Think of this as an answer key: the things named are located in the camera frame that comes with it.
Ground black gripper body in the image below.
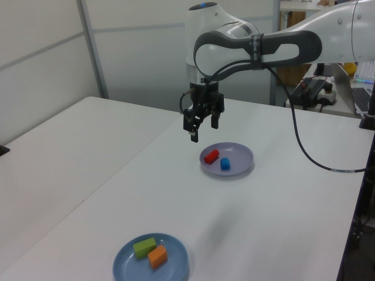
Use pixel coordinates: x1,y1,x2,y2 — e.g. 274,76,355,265
189,82,220,114

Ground red cylinder block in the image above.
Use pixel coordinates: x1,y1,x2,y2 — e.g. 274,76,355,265
203,148,220,164

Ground green rectangular block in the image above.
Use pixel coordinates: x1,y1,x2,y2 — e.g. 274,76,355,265
132,237,158,261

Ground orange block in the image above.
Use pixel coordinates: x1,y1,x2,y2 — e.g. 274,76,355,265
147,245,168,269

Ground purple plate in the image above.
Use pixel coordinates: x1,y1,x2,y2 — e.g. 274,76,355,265
199,142,254,178

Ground brown cardboard box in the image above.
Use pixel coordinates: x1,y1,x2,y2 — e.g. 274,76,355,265
276,63,312,87

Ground black power box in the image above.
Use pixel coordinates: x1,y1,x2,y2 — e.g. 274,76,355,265
288,77,326,111

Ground emergency stop button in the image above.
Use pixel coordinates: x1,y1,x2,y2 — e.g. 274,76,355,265
318,83,337,107

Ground brown wooden panel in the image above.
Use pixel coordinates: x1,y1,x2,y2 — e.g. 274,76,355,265
285,11,306,29

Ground silver laptop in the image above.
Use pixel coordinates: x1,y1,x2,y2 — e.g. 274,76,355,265
332,62,373,115

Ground blue plate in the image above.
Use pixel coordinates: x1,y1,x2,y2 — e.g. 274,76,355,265
112,232,190,281

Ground yellow ball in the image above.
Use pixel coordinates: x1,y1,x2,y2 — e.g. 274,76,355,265
343,62,359,76

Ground white keyboard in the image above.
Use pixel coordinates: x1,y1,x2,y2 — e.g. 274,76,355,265
353,61,375,86

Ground grey partition post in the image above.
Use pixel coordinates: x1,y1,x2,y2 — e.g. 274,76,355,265
269,0,282,107

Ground black cable strap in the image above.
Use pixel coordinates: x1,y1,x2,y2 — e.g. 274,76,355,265
248,33,265,71

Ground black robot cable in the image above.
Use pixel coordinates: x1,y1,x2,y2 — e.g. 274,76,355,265
179,60,369,174

